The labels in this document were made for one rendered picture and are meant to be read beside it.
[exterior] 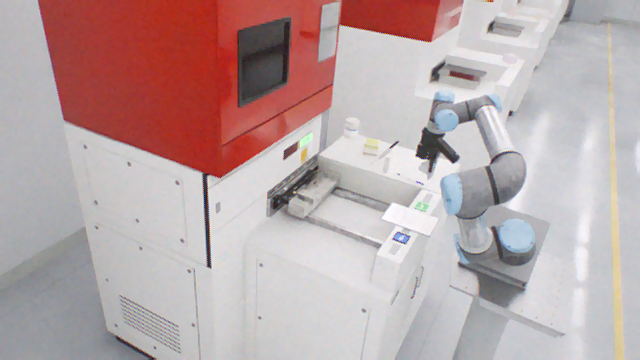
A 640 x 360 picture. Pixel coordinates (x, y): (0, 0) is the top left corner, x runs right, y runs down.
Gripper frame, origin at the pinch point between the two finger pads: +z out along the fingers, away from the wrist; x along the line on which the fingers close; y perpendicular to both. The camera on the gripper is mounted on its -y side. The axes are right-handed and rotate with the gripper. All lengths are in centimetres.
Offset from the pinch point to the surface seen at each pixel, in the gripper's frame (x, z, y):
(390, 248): 33.6, 15.0, 2.1
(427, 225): 12.2, 14.4, -5.4
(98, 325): 62, 111, 141
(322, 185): -3, 23, 49
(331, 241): 25.8, 28.8, 28.8
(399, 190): -15.0, 19.4, 15.1
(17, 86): 34, 2, 207
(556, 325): 23, 29, -58
